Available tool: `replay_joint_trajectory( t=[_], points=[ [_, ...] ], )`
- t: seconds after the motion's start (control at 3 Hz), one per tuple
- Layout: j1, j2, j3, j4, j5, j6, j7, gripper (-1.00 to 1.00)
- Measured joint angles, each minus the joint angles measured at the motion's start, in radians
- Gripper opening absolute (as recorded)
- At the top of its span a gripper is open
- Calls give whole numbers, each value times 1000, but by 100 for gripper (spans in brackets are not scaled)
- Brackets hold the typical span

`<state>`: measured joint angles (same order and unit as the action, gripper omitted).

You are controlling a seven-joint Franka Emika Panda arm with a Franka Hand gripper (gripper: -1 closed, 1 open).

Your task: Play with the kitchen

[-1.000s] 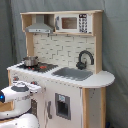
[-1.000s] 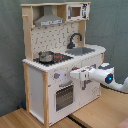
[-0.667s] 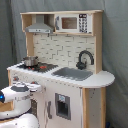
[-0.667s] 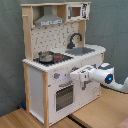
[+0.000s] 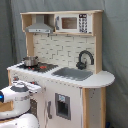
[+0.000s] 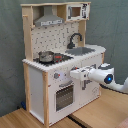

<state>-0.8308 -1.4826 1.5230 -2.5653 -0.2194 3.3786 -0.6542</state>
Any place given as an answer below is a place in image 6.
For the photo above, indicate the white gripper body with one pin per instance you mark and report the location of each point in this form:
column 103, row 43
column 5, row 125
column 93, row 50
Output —
column 80, row 74

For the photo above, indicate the white oven door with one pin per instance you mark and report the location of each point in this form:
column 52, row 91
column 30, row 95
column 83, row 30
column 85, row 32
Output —
column 62, row 101

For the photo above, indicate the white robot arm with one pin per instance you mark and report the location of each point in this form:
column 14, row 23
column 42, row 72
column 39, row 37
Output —
column 103, row 75

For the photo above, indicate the wooden toy kitchen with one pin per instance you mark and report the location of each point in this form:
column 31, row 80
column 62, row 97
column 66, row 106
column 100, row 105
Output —
column 39, row 79

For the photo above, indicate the white dishwasher door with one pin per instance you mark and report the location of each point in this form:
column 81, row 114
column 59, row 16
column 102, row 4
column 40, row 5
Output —
column 89, row 90

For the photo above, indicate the grey sink basin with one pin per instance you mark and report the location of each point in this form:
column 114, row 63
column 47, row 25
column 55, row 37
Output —
column 79, row 51

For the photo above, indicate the left stove knob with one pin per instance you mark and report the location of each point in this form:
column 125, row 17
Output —
column 56, row 75

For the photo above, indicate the black stovetop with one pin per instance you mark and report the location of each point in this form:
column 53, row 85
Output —
column 57, row 58

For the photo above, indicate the metal cooking pot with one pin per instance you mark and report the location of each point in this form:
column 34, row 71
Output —
column 46, row 56

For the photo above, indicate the toy microwave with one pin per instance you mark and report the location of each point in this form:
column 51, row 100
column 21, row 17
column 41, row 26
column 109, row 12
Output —
column 77, row 11

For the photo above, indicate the grey range hood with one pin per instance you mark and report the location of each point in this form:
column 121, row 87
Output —
column 48, row 18

